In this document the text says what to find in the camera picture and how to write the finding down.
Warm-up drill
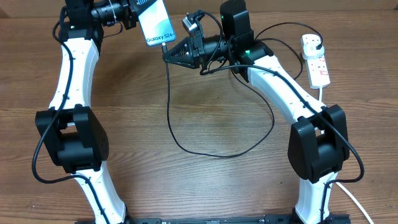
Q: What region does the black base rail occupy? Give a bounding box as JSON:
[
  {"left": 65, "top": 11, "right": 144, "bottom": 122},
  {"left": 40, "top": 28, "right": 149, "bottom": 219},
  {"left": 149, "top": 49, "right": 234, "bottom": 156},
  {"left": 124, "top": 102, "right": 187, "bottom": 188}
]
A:
[{"left": 74, "top": 213, "right": 351, "bottom": 224}]

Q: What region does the black USB charging cable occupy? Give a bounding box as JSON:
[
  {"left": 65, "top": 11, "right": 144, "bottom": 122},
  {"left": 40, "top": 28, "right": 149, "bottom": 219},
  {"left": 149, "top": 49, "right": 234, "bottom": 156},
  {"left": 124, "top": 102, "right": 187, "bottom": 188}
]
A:
[{"left": 160, "top": 22, "right": 323, "bottom": 159}]

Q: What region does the white charger plug adapter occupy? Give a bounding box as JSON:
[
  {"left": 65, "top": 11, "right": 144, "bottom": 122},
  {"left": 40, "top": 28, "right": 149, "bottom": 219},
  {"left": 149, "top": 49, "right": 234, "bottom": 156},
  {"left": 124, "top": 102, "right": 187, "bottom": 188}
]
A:
[{"left": 300, "top": 34, "right": 325, "bottom": 60}]

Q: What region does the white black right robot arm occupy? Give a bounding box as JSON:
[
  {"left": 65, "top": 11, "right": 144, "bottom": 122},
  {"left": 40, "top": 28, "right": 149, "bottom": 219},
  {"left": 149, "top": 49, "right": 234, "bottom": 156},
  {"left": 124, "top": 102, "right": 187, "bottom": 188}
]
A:
[{"left": 163, "top": 1, "right": 350, "bottom": 223}]

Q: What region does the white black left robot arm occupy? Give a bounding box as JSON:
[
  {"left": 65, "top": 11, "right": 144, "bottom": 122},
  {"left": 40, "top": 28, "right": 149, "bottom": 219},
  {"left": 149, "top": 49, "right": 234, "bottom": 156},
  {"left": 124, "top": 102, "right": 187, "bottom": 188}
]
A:
[{"left": 32, "top": 1, "right": 157, "bottom": 223}]

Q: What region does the white power strip cord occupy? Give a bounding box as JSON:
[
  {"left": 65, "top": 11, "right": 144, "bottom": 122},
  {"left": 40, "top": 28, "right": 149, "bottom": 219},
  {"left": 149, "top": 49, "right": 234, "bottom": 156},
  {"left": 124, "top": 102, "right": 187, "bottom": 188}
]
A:
[{"left": 318, "top": 86, "right": 376, "bottom": 224}]

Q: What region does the white power strip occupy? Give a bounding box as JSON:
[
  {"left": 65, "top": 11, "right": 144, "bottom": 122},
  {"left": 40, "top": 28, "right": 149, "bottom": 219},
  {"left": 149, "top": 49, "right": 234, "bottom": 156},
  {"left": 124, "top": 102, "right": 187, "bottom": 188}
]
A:
[{"left": 305, "top": 55, "right": 330, "bottom": 89}]

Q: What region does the blue Galaxy smartphone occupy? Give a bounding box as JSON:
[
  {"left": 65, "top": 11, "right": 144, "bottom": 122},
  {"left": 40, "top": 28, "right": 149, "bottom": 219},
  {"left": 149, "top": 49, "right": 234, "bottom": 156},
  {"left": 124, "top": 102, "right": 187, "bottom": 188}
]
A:
[{"left": 138, "top": 0, "right": 176, "bottom": 46}]

